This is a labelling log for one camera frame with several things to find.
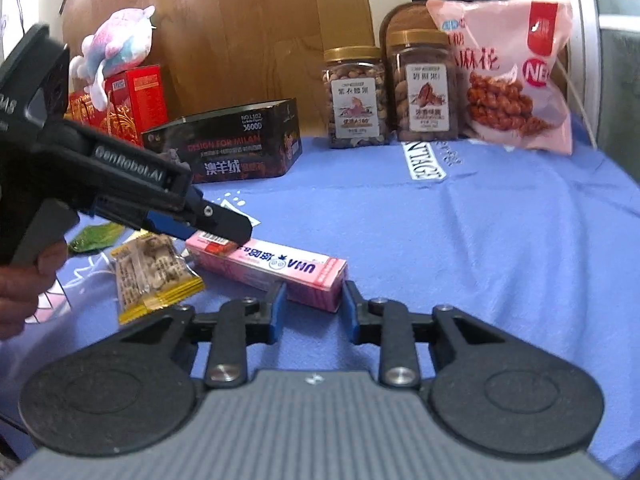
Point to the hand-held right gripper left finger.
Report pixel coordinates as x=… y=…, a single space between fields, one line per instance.
x=277 y=310

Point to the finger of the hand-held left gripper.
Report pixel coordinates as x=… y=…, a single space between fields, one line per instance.
x=220 y=220

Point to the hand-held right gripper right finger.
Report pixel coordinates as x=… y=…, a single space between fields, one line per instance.
x=350 y=310

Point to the pink box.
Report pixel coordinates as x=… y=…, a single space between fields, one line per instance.
x=300 y=270

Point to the person's left hand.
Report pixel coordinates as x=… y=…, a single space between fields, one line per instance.
x=20 y=300

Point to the black printed box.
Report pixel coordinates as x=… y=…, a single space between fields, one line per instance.
x=240 y=145

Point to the dark green snack packet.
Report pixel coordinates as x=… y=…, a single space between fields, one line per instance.
x=95 y=237

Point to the red gift box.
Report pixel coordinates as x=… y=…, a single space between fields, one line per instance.
x=135 y=105

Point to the yellow-edged nut packet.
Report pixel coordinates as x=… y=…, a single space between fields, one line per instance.
x=150 y=275

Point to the pastel plush toy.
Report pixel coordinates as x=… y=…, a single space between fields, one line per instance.
x=120 y=40

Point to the blue printed cloth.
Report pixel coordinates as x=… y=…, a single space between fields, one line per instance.
x=475 y=235

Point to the clear jar of pale nuts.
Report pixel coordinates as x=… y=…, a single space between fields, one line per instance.
x=357 y=100

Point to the large wooden panel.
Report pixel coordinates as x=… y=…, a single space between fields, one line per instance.
x=240 y=25

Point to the clear jar of brown nuts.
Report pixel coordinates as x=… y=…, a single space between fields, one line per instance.
x=425 y=95

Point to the dark wooden board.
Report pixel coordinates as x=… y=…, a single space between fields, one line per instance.
x=405 y=17

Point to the pink snack bag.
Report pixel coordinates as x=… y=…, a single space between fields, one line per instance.
x=510 y=75

